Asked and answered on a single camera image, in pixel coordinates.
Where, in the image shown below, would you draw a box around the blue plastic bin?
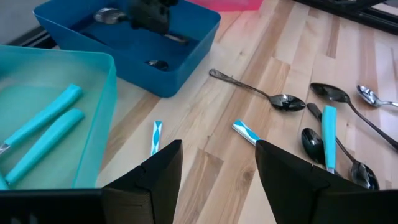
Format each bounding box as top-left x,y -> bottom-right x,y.
33,0 -> 222,99

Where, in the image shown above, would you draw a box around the translucent pink plastic bin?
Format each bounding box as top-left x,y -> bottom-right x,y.
186,0 -> 264,12

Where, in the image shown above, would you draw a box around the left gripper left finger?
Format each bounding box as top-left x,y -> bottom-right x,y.
0,139 -> 183,224

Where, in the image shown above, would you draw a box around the teal-handled silver spoon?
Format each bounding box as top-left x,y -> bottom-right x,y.
321,105 -> 338,175
0,83 -> 84,156
4,108 -> 86,186
356,84 -> 398,109

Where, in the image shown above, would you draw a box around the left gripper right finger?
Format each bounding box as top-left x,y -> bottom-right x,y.
255,139 -> 398,224

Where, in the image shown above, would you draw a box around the dark spoon with ornate handle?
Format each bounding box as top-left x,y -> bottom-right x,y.
208,68 -> 307,113

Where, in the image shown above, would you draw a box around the translucent teal plastic bin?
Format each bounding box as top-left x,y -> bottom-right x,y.
0,44 -> 118,190

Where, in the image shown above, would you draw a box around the blue-white patterned handle spoon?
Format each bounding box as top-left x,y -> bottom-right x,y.
150,120 -> 164,157
231,119 -> 262,147

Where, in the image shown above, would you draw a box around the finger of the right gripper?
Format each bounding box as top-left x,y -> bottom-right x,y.
126,0 -> 155,34
152,0 -> 180,34

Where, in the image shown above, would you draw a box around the silver spoons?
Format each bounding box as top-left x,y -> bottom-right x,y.
92,7 -> 190,45

